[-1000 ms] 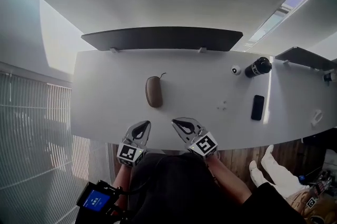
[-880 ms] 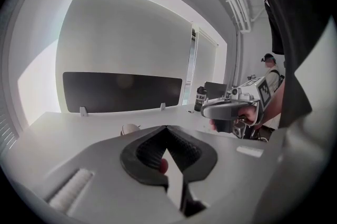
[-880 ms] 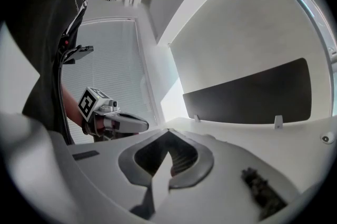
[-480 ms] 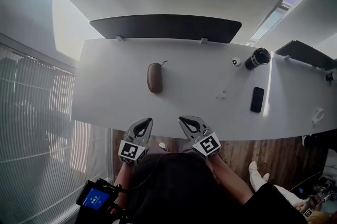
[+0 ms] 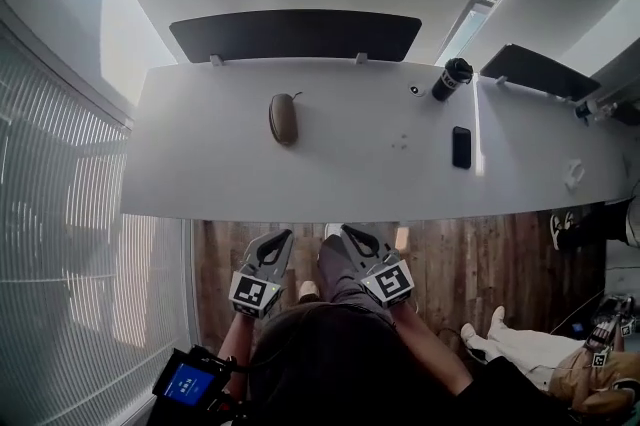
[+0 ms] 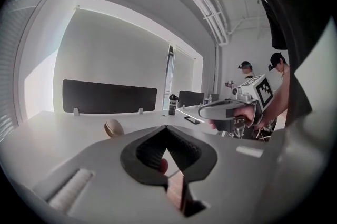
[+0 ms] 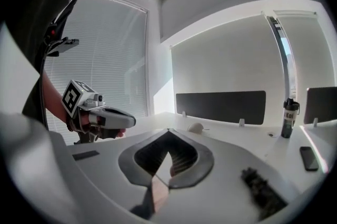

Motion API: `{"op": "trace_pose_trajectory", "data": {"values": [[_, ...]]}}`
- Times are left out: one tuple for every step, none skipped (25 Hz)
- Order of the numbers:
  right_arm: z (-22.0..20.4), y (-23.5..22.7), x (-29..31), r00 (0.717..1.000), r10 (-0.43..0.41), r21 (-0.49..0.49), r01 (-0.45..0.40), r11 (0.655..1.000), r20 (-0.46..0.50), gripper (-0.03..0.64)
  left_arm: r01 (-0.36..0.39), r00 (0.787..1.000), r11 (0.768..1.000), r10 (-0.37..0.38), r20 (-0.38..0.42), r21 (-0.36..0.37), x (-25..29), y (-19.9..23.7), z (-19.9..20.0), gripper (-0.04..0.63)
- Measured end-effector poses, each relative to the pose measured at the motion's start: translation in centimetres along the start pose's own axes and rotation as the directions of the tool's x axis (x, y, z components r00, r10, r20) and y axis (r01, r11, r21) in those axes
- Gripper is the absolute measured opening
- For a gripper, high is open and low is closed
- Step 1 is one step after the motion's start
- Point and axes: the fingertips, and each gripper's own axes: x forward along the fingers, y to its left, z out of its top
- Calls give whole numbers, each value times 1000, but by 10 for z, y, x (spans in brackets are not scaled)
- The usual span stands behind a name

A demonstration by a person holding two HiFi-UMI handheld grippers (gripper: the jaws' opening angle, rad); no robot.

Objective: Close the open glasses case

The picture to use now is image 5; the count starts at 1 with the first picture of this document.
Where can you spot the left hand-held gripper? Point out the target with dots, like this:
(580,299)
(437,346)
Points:
(250,294)

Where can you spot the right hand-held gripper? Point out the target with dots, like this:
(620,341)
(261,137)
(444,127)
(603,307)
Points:
(392,284)

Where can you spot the brown glasses case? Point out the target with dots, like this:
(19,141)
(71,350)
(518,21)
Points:
(284,119)

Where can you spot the person's left forearm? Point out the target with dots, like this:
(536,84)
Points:
(237,349)

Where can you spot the person's right forearm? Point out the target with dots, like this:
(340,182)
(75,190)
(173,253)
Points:
(430,349)

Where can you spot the person's right leg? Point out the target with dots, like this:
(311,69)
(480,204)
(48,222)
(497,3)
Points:
(340,279)

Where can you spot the white desk leg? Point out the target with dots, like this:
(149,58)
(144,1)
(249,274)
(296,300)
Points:
(402,234)

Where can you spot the person's right white shoe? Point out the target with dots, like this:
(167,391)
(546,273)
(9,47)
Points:
(334,230)

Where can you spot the person's white shoe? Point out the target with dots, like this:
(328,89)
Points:
(334,230)
(309,291)

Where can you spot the person's left white shoe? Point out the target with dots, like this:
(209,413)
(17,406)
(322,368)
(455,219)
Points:
(309,291)

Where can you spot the person's black top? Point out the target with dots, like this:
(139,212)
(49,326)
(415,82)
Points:
(360,374)

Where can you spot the black smartphone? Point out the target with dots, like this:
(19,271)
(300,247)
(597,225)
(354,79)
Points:
(461,147)

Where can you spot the black device with blue screen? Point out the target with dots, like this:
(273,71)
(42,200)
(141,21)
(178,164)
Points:
(187,379)

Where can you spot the round white desk grommet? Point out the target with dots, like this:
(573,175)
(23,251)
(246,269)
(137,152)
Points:
(416,90)

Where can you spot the black tumbler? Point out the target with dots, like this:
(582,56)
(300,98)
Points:
(449,81)

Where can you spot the white window blinds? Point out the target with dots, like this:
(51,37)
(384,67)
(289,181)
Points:
(75,239)

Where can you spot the small white object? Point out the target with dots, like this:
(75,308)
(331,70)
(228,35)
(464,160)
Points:
(574,174)

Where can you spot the black desk divider panel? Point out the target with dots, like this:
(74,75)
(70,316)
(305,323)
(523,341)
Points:
(540,71)
(295,34)

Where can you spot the small dark bottle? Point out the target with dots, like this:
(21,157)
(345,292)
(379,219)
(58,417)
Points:
(595,109)

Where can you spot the black bag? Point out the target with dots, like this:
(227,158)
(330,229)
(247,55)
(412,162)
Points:
(629,114)

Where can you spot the grey divider bracket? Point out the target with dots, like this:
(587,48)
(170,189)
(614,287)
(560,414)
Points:
(361,58)
(216,59)

